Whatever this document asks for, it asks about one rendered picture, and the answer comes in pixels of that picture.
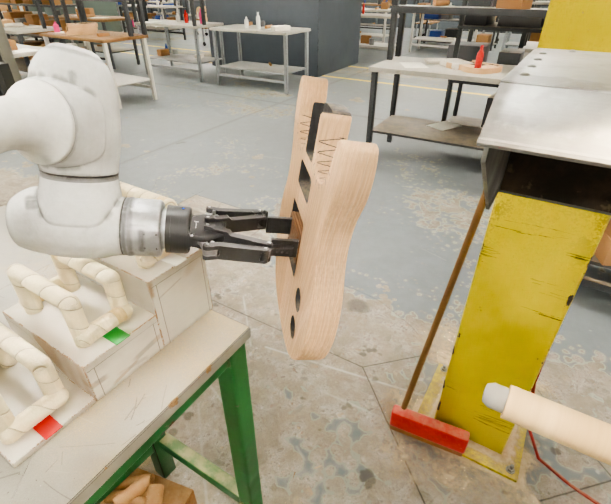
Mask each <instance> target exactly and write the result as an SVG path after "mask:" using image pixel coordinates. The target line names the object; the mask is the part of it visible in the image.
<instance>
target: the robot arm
mask: <svg viewBox="0 0 611 504"><path fill-rule="evenodd" d="M10 150H17V151H18V152H19V153H20V154H21V155H22V156H23V157H24V158H26V159H27V160H29V161H31V162H33V163H36V164H38V165H39V185H38V186H34V187H29V188H27V189H25V190H22V191H20V192H19V193H17V194H16V195H14V196H13V197H11V198H10V200H9V201H8V203H7V206H6V211H5V220H6V226H7V229H8V232H9V235H10V237H11V238H12V240H13V241H14V242H15V243H16V244H17V245H18V246H20V247H22V248H24V249H27V250H30V251H34V252H38V253H43V254H48V255H55V256H61V257H70V258H86V259H95V258H107V257H110V256H117V255H127V256H154V257H159V256H161V255H162V253H163V249H165V252H166V253H184V254H187V253H189V252H190V249H191V247H195V248H198V249H202V259H203V260H218V259H219V260H229V261H239V262H248V263H258V264H267V263H268V262H270V260H271V256H282V257H296V254H297V248H298V243H299V240H298V239H286V238H271V242H270V241H266V240H262V239H258V238H254V237H249V236H245V235H241V234H236V233H235V232H244V231H253V230H262V229H266V233H278V234H290V229H291V223H292V217H278V216H268V211H266V210H264V211H263V210H261V209H234V208H217V207H212V206H207V207H206V213H205V214H200V215H193V214H192V208H191V207H189V206H177V205H168V206H167V209H166V208H165V203H164V201H162V200H156V199H143V198H135V197H122V191H121V187H120V181H119V161H120V155H121V120H120V108H119V100H118V95H117V90H116V87H115V83H114V80H113V77H112V75H111V72H110V71H109V69H108V67H107V65H106V64H105V63H103V61H102V60H101V59H100V57H99V56H97V55H96V54H95V53H93V52H91V51H89V50H86V49H83V48H80V47H77V46H73V45H69V44H63V43H51V44H48V45H47V46H45V47H42V48H40V49H39V50H38V52H37V53H36V54H35V56H34V57H33V59H32V61H31V62H30V64H29V68H28V78H25V79H24V80H21V81H18V82H16V83H15V84H13V85H12V86H11V87H10V89H9V90H8V91H7V93H6V95H5V96H0V154H1V153H3V152H5V151H10ZM255 214H256V215H255ZM263 246H264V247H263ZM260 256H261V257H260Z"/></svg>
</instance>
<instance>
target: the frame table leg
mask: <svg viewBox="0 0 611 504"><path fill-rule="evenodd" d="M230 365H231V367H230V368H227V369H226V370H225V371H224V372H223V373H222V374H221V375H220V376H219V377H218V380H219V386H220V392H221V398H222V403H223V409H224V415H225V421H226V427H227V432H228V438H229V444H230V450H231V455H232V461H233V467H234V473H235V479H236V484H237V490H238V496H239V500H240V501H241V502H243V503H244V504H263V500H262V492H261V482H260V475H259V464H258V455H257V446H256V437H255V428H254V419H253V410H252V402H251V393H250V384H249V375H248V366H247V357H246V348H245V343H244V344H243V345H242V346H241V347H240V348H239V349H238V350H237V351H236V352H235V353H234V354H233V355H232V356H231V357H230Z"/></svg>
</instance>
